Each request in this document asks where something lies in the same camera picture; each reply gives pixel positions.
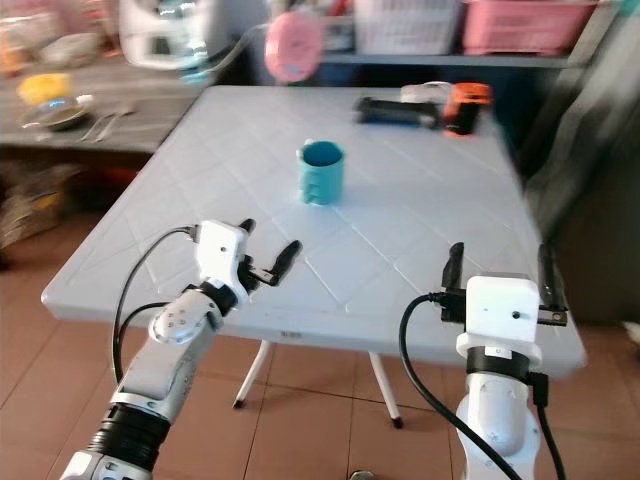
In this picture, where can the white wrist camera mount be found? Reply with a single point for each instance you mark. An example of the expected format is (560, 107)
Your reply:
(220, 250)
(500, 310)

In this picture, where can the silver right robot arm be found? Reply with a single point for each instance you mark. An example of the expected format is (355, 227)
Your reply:
(495, 425)

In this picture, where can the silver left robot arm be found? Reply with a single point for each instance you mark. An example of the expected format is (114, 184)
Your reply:
(175, 350)

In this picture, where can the steel fork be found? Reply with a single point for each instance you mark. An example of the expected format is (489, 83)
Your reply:
(96, 128)

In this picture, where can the teal ribbed cup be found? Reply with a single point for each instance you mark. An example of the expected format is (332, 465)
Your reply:
(320, 180)

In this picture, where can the yellow plastic bowl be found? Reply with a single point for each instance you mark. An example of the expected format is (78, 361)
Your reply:
(43, 87)

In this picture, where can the white plastic folding table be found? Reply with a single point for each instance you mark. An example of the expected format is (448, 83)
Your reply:
(390, 220)

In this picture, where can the pink round object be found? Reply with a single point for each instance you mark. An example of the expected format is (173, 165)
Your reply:
(292, 48)

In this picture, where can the white kitchen appliance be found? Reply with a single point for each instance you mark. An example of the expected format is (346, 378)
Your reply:
(150, 35)

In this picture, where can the stainless steel bowl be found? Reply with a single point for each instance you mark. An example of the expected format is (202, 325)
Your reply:
(57, 118)

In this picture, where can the dark grey cabinet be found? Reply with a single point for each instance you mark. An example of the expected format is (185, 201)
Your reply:
(590, 180)

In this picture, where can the pink plastic basket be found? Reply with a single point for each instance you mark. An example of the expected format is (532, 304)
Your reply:
(525, 28)

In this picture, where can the patterned bag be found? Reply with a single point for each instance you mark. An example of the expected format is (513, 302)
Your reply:
(25, 205)

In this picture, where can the clear blue water bottle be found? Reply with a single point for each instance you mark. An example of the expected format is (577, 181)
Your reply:
(195, 60)

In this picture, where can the orange and black power tool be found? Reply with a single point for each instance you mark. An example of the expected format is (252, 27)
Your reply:
(468, 105)

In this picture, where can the white plastic basket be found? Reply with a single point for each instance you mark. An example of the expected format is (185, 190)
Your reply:
(405, 28)

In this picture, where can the steel spoon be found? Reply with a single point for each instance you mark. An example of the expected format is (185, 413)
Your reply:
(118, 118)

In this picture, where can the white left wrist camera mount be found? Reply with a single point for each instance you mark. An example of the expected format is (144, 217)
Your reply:
(220, 250)

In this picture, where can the small white object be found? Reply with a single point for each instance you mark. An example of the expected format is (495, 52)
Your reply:
(422, 91)

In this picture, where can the grey wood-look counter table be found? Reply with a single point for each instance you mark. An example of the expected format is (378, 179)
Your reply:
(150, 120)

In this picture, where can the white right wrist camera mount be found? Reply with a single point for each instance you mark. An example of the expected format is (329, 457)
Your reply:
(500, 310)

